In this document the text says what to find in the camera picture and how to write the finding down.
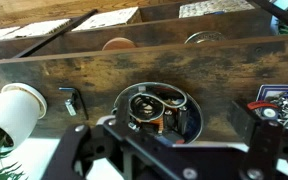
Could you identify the white plant pot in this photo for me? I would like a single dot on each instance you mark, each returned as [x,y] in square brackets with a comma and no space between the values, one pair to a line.
[21,106]

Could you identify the blue rectangular tray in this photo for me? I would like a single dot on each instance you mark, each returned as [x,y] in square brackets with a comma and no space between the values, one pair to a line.
[276,94]

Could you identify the red black handled tool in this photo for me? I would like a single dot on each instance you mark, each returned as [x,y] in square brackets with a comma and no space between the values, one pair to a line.
[260,104]

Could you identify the bent metal wire holder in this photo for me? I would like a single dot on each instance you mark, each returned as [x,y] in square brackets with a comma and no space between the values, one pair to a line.
[148,106]

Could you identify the black clip mount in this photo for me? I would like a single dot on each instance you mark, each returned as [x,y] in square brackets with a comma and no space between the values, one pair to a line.
[175,118]

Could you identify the black allen key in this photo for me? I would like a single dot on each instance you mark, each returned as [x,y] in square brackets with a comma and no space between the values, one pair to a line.
[70,103]

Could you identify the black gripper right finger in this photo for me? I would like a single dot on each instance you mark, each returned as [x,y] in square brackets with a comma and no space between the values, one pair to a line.
[261,136]

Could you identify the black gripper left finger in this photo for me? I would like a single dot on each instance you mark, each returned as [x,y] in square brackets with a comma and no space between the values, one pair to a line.
[123,117]

